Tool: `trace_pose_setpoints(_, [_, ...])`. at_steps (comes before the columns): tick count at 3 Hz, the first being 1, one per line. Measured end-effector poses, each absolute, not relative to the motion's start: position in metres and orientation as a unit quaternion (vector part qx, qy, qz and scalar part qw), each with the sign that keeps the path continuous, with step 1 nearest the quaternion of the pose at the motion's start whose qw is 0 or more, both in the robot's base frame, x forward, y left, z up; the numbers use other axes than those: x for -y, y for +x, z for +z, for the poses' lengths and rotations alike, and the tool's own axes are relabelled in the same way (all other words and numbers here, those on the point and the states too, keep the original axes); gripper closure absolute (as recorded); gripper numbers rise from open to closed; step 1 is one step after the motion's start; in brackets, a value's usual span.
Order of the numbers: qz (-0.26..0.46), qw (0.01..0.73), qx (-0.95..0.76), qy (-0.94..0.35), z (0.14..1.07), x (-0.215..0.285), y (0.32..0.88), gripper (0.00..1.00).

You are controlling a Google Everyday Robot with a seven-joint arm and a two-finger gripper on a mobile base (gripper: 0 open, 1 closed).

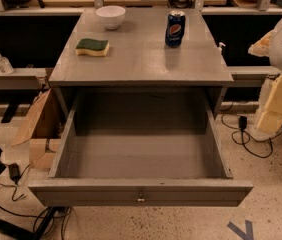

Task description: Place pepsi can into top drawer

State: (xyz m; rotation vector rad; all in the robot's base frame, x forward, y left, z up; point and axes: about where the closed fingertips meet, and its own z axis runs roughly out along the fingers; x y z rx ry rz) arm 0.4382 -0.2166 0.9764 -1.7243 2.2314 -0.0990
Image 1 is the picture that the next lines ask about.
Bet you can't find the grey cabinet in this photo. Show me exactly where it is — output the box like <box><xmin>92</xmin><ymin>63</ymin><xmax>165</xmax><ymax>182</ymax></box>
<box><xmin>49</xmin><ymin>7</ymin><xmax>233</xmax><ymax>113</ymax></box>

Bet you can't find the white ceramic bowl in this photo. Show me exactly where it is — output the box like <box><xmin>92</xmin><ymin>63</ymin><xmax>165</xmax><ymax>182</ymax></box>
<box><xmin>96</xmin><ymin>5</ymin><xmax>126</xmax><ymax>30</ymax></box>

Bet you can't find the black power adapter right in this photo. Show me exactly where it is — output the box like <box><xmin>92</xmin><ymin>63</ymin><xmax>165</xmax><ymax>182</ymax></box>
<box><xmin>239</xmin><ymin>116</ymin><xmax>247</xmax><ymax>131</ymax></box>

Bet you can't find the small white pump bottle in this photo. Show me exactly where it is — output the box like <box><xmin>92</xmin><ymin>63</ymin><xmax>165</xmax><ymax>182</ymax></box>
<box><xmin>218</xmin><ymin>42</ymin><xmax>226</xmax><ymax>54</ymax></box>

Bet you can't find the green and yellow sponge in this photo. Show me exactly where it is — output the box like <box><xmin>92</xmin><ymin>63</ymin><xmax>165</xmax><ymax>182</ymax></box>
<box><xmin>75</xmin><ymin>38</ymin><xmax>109</xmax><ymax>57</ymax></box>

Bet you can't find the brown cardboard box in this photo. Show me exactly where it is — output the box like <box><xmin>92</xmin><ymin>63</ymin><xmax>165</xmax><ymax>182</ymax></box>
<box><xmin>12</xmin><ymin>89</ymin><xmax>65</xmax><ymax>170</ymax></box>

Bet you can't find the blue pepsi can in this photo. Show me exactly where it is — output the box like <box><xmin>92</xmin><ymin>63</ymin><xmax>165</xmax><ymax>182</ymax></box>
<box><xmin>165</xmin><ymin>10</ymin><xmax>186</xmax><ymax>47</ymax></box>

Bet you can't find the grey shelf left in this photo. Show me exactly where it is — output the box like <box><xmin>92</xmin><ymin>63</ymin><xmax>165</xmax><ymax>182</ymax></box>
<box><xmin>0</xmin><ymin>68</ymin><xmax>49</xmax><ymax>90</ymax></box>

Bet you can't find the open grey top drawer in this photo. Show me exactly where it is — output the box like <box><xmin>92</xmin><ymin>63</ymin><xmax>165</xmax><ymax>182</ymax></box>
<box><xmin>29</xmin><ymin>89</ymin><xmax>253</xmax><ymax>206</ymax></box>

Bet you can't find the black power adapter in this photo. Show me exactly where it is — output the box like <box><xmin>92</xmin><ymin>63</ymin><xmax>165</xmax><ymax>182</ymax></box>
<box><xmin>8</xmin><ymin>163</ymin><xmax>20</xmax><ymax>182</ymax></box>
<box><xmin>239</xmin><ymin>116</ymin><xmax>247</xmax><ymax>131</ymax></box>

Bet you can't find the black power adapter left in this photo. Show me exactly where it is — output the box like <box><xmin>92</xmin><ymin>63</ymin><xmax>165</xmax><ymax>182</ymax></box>
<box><xmin>8</xmin><ymin>163</ymin><xmax>20</xmax><ymax>182</ymax></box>

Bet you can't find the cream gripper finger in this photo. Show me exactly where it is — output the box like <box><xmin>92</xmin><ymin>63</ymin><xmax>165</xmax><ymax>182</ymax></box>
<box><xmin>248</xmin><ymin>30</ymin><xmax>275</xmax><ymax>57</ymax></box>
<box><xmin>256</xmin><ymin>74</ymin><xmax>282</xmax><ymax>134</ymax></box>

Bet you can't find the clear sanitizer bottle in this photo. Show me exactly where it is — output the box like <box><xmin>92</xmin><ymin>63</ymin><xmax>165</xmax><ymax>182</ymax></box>
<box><xmin>0</xmin><ymin>54</ymin><xmax>14</xmax><ymax>74</ymax></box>

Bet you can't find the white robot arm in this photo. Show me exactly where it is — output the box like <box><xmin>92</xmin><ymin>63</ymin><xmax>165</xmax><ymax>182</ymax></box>
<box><xmin>248</xmin><ymin>18</ymin><xmax>282</xmax><ymax>136</ymax></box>

